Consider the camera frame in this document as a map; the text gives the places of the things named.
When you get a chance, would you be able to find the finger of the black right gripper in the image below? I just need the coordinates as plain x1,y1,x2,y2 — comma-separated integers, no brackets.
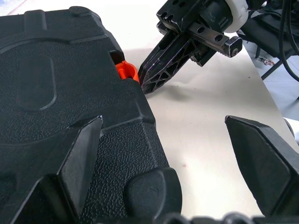
137,31,181,82
139,34,216,95

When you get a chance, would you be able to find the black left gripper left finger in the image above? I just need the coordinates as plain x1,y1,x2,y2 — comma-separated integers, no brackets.
9,115,104,224

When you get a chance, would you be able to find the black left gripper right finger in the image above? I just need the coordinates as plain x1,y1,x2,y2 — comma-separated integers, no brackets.
224,115,299,217

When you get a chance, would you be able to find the black plastic tool case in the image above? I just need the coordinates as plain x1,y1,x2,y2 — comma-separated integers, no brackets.
0,6,183,224

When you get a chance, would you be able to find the white rounded robot part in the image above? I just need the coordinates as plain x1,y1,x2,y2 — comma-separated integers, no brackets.
283,117,299,143

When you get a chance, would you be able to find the black crossed metal stand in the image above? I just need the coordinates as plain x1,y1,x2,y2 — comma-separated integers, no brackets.
237,14,299,81

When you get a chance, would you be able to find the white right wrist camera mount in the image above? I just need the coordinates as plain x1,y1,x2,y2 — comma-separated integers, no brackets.
223,0,249,33

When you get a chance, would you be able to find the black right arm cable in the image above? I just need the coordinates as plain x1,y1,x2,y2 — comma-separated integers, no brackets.
278,0,299,83

